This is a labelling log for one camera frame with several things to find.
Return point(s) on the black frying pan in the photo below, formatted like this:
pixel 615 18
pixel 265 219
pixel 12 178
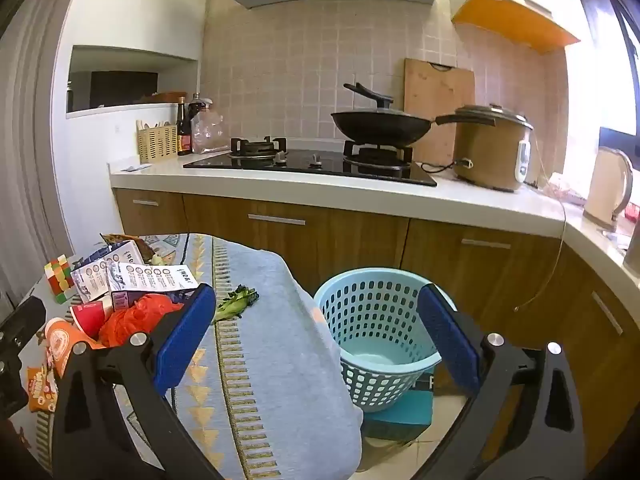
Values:
pixel 380 127

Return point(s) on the white curtain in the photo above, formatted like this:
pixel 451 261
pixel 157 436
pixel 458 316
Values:
pixel 30 160

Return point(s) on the small grey packet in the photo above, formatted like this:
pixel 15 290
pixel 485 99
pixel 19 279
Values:
pixel 135 168

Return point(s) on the clear plastic bottle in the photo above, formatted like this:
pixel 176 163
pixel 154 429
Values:
pixel 206 130

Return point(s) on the wooden cutting board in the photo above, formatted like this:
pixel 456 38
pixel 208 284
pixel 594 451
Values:
pixel 435 90

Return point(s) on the red snack packet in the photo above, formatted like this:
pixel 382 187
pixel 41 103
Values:
pixel 142 249

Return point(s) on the window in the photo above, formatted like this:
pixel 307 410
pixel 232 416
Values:
pixel 615 60

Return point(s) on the black gas stove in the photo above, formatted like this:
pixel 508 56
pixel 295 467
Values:
pixel 310 167

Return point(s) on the wooden base cabinet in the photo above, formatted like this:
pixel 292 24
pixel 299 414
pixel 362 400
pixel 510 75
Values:
pixel 300 240

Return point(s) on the red paper cup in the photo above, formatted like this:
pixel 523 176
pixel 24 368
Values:
pixel 90 317

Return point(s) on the teal cardboard box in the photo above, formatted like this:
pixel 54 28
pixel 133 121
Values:
pixel 400 405

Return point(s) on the orange wall cabinet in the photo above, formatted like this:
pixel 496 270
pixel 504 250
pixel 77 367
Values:
pixel 510 20

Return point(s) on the green leafy vegetable scrap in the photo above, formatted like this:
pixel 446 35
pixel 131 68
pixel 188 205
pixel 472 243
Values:
pixel 237 300

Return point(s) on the colourful puzzle cube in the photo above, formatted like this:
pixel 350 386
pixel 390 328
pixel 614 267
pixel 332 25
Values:
pixel 60 280

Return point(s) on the beige utensil holder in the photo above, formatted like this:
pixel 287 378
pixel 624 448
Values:
pixel 157 145

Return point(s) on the cream electric kettle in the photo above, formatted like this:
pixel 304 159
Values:
pixel 602 190

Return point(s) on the light blue perforated basket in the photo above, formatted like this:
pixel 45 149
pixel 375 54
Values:
pixel 380 310

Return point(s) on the dark soy sauce bottle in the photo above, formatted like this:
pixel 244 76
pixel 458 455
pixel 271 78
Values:
pixel 184 132

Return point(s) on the brown wooden tray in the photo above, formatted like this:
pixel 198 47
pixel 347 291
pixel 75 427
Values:
pixel 167 96

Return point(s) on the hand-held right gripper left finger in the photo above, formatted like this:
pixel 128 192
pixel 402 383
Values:
pixel 180 340

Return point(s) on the orange snack packet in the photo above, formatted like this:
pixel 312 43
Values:
pixel 42 390

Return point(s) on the patterned grey blue tablecloth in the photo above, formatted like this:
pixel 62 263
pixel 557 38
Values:
pixel 280 335

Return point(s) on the orange paper cup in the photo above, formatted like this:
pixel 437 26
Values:
pixel 62 342

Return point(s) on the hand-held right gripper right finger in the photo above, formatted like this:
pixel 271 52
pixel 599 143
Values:
pixel 445 335

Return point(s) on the red patterned packet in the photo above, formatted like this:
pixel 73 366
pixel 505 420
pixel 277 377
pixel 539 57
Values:
pixel 565 190

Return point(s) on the orange plastic bag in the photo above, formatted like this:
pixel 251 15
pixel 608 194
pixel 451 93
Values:
pixel 130 317

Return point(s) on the brown rice cooker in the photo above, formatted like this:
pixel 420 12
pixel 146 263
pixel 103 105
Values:
pixel 485 155

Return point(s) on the white blue milk carton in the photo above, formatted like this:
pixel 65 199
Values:
pixel 117 254
pixel 145 277

